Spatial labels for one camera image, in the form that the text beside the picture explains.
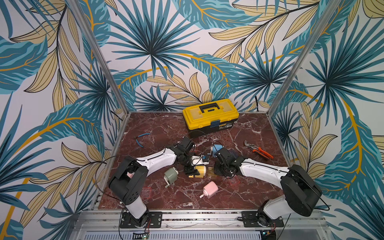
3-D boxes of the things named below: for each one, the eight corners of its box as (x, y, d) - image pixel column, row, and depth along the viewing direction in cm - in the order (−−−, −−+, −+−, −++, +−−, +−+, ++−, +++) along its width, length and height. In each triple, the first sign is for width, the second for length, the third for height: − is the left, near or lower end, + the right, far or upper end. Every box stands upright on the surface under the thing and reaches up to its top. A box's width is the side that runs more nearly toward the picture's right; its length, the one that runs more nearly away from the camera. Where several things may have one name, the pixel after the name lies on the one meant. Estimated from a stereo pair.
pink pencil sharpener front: (203, 203, 81) (204, 199, 75) (197, 194, 83) (198, 190, 78) (217, 192, 84) (219, 188, 78) (211, 184, 87) (213, 179, 81)
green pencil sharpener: (165, 187, 85) (163, 182, 79) (166, 172, 91) (165, 167, 84) (177, 187, 85) (176, 183, 79) (178, 172, 91) (177, 167, 84)
